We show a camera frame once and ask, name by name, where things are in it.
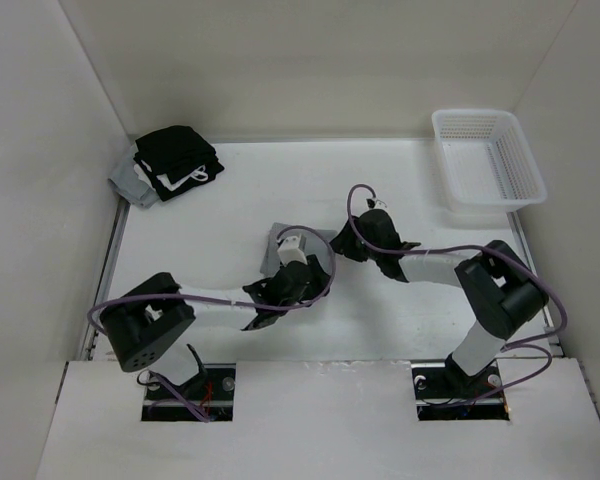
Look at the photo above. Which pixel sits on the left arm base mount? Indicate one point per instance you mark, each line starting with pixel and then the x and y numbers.
pixel 215 396

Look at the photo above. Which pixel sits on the grey tank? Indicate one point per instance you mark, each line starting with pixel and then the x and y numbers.
pixel 124 180
pixel 313 246

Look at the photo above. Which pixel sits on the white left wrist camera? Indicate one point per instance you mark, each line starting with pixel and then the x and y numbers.
pixel 292 249

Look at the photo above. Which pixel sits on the folded grey tank top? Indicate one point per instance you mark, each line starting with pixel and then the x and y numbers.
pixel 124 180

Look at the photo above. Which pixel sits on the white plastic basket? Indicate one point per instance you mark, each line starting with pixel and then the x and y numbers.
pixel 486 164

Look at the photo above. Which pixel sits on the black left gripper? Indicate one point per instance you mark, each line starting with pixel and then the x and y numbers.
pixel 318 284

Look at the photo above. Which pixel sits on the folded black tank top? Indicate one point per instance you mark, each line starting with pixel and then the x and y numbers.
pixel 176 151

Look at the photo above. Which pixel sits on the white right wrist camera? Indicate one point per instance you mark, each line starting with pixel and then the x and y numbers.
pixel 374 203

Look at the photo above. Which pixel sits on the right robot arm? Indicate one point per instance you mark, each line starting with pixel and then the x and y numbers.
pixel 501 297

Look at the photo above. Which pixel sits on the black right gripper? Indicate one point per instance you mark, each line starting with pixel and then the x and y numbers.
pixel 343 243

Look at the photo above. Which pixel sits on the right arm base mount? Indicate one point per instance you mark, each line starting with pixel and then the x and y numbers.
pixel 438 399

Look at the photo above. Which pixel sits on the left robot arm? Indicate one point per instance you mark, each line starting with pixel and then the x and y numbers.
pixel 147 327

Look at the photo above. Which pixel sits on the folded white tank top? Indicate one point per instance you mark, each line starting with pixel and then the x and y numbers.
pixel 198 175

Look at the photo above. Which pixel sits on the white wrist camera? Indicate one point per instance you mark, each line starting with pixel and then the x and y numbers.
pixel 292 249
pixel 374 203

